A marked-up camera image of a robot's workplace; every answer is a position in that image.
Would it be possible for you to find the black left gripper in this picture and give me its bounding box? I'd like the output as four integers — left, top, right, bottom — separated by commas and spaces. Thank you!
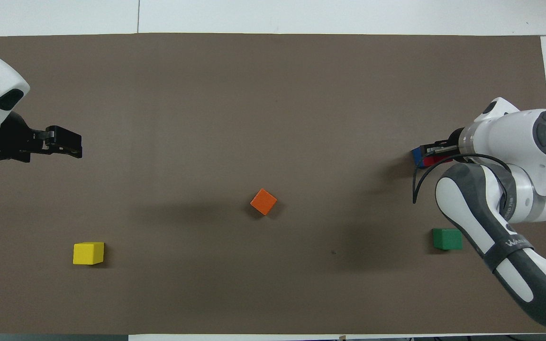
0, 112, 83, 163

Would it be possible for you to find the yellow wooden block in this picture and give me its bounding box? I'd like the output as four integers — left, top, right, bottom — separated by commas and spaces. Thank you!
73, 242, 105, 265

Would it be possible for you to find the orange wooden block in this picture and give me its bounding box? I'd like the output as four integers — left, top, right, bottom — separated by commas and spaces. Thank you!
250, 188, 278, 216

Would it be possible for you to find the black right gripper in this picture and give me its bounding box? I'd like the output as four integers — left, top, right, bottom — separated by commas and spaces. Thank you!
422, 128, 464, 162

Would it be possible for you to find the red wooden block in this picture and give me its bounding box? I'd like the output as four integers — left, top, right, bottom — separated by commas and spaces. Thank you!
418, 154, 454, 170

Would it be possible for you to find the green wooden block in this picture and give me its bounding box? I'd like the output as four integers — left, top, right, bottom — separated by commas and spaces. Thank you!
433, 228, 463, 251

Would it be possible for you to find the brown table mat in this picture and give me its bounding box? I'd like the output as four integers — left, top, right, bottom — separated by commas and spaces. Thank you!
0, 32, 546, 335

